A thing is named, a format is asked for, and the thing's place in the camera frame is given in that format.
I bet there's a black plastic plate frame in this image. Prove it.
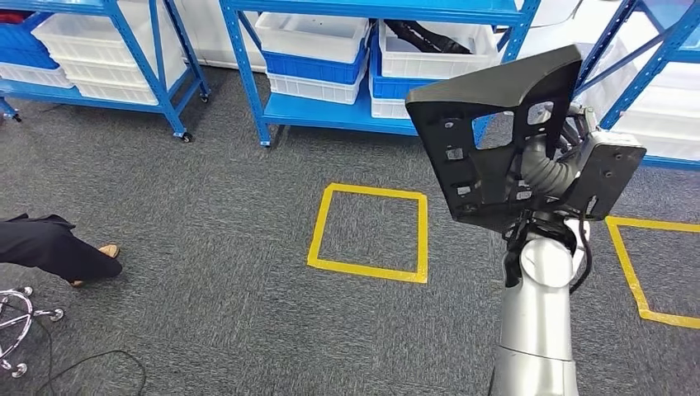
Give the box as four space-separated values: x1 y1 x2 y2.
405 45 584 233

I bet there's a black curved plastic part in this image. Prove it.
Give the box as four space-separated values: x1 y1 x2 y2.
384 19 472 56

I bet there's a blue wheeled shelf rack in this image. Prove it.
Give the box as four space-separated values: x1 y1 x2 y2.
0 0 211 144

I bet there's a yellow floor tape square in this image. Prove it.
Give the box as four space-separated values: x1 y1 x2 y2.
603 215 700 331
305 182 429 285

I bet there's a white car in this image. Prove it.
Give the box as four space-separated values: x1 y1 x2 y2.
174 0 652 75

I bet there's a person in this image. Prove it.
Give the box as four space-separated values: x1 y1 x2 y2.
0 213 124 288

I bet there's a chrome stool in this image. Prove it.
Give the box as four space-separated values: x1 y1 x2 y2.
0 286 65 380

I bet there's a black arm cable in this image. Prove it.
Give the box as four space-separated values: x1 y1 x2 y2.
568 207 594 296

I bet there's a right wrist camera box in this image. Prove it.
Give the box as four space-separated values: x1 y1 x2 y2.
563 130 648 223

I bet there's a black floor cable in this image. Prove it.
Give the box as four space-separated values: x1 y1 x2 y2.
32 322 148 396

